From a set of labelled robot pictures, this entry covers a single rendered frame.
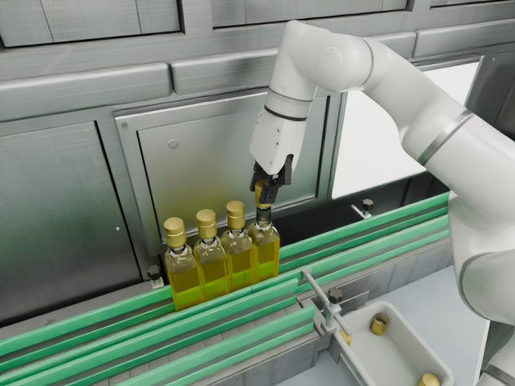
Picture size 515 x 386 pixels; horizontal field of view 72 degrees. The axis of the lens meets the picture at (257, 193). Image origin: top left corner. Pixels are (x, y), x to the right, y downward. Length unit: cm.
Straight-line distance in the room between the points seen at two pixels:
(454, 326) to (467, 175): 68
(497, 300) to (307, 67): 36
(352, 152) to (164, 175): 47
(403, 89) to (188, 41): 36
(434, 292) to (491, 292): 69
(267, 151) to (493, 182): 32
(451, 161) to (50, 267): 77
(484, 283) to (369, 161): 57
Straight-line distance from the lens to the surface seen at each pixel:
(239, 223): 67
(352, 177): 98
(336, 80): 50
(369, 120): 91
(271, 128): 59
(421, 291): 114
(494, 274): 46
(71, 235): 83
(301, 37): 55
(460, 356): 106
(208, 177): 76
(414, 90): 57
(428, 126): 47
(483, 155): 47
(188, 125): 69
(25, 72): 67
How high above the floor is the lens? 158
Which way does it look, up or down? 37 degrees down
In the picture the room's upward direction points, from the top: straight up
